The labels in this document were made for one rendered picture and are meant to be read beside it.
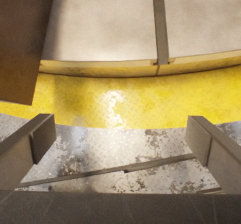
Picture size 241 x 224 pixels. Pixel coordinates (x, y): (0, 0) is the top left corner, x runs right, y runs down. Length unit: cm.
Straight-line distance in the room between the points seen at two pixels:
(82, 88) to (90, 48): 35
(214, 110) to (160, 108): 27
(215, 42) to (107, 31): 39
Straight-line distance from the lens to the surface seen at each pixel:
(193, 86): 99
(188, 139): 17
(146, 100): 94
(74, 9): 82
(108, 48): 69
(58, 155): 104
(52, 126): 17
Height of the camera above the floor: 93
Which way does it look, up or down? 80 degrees down
